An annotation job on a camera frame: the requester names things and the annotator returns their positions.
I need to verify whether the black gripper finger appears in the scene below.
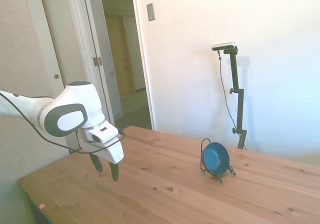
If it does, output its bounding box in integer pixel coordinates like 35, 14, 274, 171
89, 151, 104, 174
107, 160, 120, 183

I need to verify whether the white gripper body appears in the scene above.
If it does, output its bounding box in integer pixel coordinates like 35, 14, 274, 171
76, 130, 125, 165

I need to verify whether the blue bowl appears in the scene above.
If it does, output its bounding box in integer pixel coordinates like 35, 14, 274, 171
202, 142, 231, 177

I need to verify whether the wooden hallway door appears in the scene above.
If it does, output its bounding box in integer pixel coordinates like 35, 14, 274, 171
104, 15, 137, 98

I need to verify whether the white open door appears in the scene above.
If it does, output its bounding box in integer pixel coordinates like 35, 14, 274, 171
81, 0, 124, 128

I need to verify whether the white door with round knob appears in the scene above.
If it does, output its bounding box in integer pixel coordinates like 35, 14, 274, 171
37, 0, 87, 92

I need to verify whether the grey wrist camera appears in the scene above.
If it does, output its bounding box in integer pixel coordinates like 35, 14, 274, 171
85, 129, 120, 146

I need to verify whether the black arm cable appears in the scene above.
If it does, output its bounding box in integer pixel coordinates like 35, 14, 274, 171
0, 91, 127, 155

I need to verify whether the black wire bowl rack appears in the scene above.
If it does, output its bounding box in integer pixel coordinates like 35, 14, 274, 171
199, 137, 237, 185

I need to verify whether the black jointed camera stand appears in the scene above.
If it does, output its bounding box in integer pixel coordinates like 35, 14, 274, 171
222, 46, 249, 151

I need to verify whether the grey wall switch plate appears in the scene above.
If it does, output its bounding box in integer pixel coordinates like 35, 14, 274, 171
146, 2, 157, 23

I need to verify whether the silver camera on stand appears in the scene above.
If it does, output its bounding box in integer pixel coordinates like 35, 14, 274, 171
211, 41, 237, 52

